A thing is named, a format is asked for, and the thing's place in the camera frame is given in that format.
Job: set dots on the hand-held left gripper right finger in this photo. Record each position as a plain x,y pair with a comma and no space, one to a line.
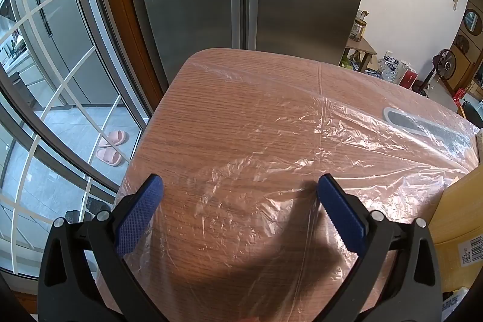
341,216

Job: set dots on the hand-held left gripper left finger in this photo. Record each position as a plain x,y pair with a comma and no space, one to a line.
139,212

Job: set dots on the pink slipper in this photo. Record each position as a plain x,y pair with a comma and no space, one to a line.
109,156
115,138

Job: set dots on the clear plastic table cover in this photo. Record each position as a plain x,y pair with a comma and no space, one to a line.
264,175

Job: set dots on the yellow tissue box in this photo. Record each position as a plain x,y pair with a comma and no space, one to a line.
456,216

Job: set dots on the glass door with white grid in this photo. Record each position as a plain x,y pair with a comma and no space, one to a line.
37,141

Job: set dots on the white printed packet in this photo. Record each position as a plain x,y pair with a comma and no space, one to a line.
454,307

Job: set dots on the red box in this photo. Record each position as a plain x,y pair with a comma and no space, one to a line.
409,78

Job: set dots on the pack of water bottles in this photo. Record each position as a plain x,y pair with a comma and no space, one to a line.
388,68

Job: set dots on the black-seat wooden chair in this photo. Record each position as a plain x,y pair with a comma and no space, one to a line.
473,112

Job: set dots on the red basket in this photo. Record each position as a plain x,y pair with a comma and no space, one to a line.
460,96

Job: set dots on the small wooden side table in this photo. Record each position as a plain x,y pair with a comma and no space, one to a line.
364,44

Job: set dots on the dark standing fan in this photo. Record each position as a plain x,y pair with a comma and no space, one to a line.
447,63

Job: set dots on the glass jar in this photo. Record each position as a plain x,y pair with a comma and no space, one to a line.
357,30

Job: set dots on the grey kitchen cabinet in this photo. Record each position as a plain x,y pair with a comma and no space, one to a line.
64,24

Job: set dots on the wooden cabinet with oval mirrors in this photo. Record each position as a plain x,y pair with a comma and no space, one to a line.
471,54

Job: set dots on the brown wooden door frame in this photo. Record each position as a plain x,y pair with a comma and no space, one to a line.
132,24

